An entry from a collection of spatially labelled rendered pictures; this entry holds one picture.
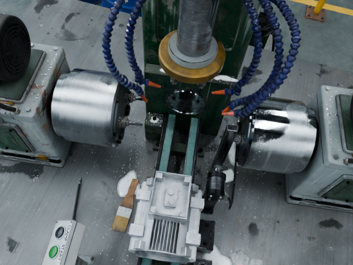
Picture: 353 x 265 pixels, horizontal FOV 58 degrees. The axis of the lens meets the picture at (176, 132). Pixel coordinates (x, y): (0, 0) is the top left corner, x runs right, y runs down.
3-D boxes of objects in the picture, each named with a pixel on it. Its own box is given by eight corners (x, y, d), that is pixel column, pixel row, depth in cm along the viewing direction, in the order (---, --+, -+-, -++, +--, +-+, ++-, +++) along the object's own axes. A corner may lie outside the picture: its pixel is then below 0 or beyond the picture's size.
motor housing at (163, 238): (143, 194, 107) (140, 172, 91) (198, 203, 107) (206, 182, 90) (130, 256, 97) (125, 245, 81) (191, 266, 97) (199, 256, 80)
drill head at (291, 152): (216, 115, 125) (229, 74, 103) (320, 131, 124) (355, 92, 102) (210, 174, 113) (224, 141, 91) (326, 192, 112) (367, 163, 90)
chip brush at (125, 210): (129, 177, 122) (129, 176, 122) (142, 181, 122) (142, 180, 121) (111, 230, 112) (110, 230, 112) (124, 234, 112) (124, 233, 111)
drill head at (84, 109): (51, 91, 127) (29, 45, 105) (142, 104, 126) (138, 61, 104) (28, 146, 114) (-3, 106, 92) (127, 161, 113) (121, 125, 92)
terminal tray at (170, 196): (155, 180, 94) (154, 170, 87) (190, 185, 94) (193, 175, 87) (147, 220, 88) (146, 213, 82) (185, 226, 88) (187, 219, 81)
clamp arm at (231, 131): (212, 161, 106) (227, 121, 84) (221, 162, 106) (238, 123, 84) (211, 171, 105) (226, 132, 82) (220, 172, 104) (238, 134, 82)
